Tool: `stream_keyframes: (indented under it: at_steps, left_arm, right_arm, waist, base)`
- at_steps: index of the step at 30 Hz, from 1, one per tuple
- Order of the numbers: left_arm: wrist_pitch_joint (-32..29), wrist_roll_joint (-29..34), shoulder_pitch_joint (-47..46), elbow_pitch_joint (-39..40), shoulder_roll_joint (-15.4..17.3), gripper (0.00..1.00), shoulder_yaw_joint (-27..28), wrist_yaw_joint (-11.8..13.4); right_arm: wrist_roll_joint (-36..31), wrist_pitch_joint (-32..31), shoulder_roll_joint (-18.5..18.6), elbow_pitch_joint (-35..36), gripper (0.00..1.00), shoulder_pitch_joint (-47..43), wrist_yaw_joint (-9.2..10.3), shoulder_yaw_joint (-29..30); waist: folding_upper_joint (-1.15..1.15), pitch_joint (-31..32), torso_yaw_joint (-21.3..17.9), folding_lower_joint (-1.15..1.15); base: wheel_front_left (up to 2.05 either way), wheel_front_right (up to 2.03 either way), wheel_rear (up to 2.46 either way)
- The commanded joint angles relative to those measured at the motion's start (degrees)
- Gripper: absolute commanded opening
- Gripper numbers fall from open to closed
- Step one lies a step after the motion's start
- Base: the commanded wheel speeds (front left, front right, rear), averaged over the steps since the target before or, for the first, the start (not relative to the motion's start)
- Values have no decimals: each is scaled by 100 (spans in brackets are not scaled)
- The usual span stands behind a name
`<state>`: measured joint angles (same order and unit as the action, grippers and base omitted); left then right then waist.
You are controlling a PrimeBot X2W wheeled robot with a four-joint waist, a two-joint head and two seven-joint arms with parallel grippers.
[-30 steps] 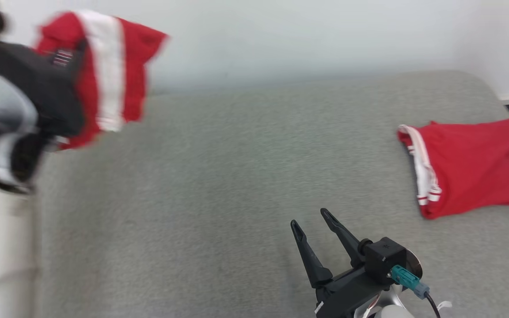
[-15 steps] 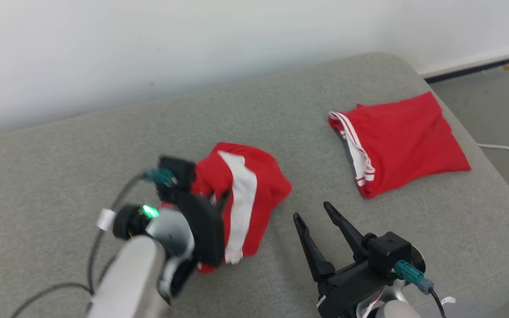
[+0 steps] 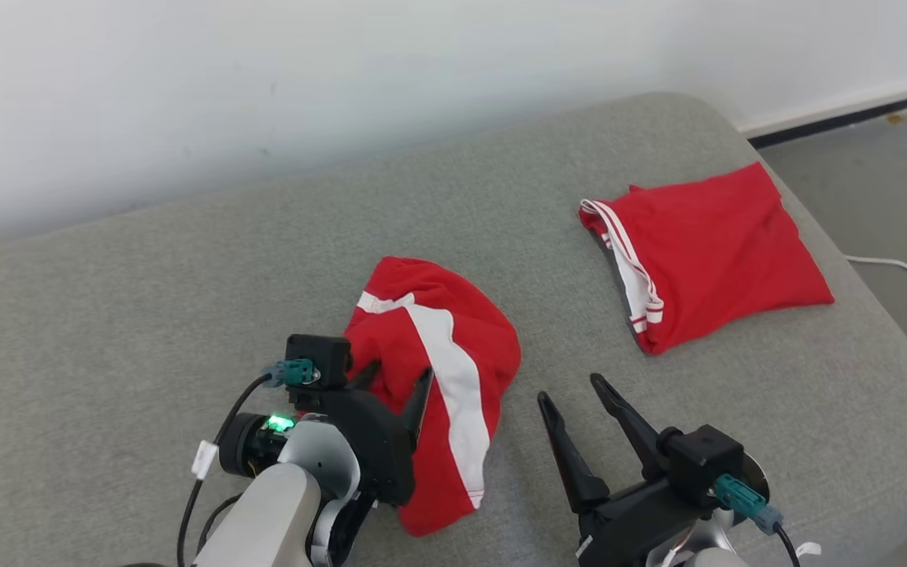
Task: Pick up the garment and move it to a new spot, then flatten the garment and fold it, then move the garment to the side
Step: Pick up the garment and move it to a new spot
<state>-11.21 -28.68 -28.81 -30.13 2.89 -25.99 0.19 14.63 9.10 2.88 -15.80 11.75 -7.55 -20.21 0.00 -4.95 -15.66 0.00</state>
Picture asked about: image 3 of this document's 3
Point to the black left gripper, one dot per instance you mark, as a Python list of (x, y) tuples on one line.
[(379, 453)]

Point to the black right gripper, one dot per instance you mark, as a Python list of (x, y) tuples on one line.
[(627, 528)]

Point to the red shorts white stripe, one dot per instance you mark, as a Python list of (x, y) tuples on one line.
[(485, 346)]

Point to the red bulls jersey white sleeves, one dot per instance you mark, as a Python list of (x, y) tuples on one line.
[(729, 252)]

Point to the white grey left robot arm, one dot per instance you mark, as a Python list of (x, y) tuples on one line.
[(272, 512)]

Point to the grey fabric sofa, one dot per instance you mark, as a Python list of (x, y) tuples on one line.
[(146, 315)]

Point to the white black wall baseboard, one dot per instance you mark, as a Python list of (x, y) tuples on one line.
[(831, 106)]

